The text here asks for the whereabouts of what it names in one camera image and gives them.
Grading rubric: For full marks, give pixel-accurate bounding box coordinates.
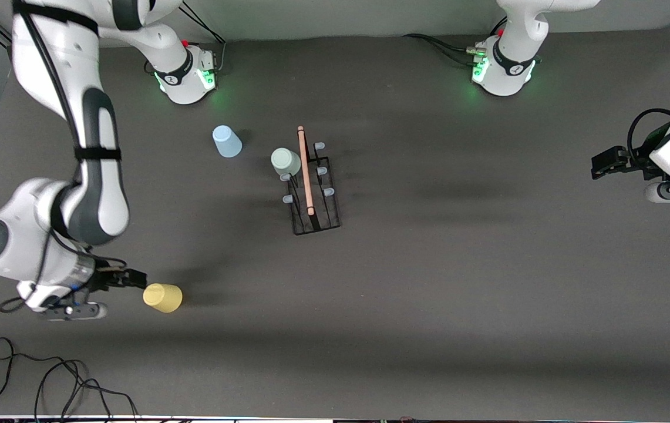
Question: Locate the black wire cup holder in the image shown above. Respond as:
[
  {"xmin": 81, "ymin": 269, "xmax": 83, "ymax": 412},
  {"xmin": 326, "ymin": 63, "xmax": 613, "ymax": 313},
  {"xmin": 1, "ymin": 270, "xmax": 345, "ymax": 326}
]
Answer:
[{"xmin": 280, "ymin": 126, "xmax": 342, "ymax": 236}]

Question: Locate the pale green plastic cup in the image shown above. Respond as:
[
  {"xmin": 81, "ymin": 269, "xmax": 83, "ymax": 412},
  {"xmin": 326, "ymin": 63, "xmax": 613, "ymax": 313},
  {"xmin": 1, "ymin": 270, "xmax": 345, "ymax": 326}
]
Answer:
[{"xmin": 271, "ymin": 147, "xmax": 302, "ymax": 177}]

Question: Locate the black left base cable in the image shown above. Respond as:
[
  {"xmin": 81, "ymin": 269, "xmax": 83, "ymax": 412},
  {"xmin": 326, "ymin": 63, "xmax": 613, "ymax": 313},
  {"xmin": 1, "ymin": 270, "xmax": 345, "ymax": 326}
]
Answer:
[{"xmin": 402, "ymin": 33, "xmax": 479, "ymax": 61}]

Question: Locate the light blue plastic cup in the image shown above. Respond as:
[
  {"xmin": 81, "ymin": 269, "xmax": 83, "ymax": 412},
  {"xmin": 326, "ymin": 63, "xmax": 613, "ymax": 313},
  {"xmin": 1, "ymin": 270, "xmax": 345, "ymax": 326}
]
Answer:
[{"xmin": 212, "ymin": 125, "xmax": 243, "ymax": 159}]

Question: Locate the yellow plastic cup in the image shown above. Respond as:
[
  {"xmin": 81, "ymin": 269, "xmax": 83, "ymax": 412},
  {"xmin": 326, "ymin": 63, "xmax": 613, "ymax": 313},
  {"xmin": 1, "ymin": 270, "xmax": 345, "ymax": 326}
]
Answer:
[{"xmin": 143, "ymin": 283, "xmax": 183, "ymax": 314}]

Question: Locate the dark grey table mat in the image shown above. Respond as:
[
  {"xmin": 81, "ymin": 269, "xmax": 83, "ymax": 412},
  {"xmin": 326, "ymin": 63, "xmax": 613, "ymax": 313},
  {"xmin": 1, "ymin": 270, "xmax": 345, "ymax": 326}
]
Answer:
[{"xmin": 0, "ymin": 26, "xmax": 670, "ymax": 419}]

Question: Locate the black right base cable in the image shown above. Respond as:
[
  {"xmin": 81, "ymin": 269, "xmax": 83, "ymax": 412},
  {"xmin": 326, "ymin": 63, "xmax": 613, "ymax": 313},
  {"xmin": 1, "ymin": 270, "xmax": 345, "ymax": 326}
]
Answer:
[{"xmin": 181, "ymin": 2, "xmax": 227, "ymax": 74}]

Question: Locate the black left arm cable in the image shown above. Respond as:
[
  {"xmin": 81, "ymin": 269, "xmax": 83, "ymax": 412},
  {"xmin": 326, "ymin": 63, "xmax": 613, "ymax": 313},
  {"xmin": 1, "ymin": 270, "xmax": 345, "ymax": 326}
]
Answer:
[{"xmin": 627, "ymin": 108, "xmax": 670, "ymax": 169}]

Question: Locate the black base cable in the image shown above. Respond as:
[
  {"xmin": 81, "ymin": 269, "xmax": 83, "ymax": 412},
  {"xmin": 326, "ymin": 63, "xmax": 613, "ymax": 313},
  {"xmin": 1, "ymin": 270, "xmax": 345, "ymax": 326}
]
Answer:
[
  {"xmin": 181, "ymin": 2, "xmax": 227, "ymax": 74},
  {"xmin": 402, "ymin": 33, "xmax": 479, "ymax": 61}
]

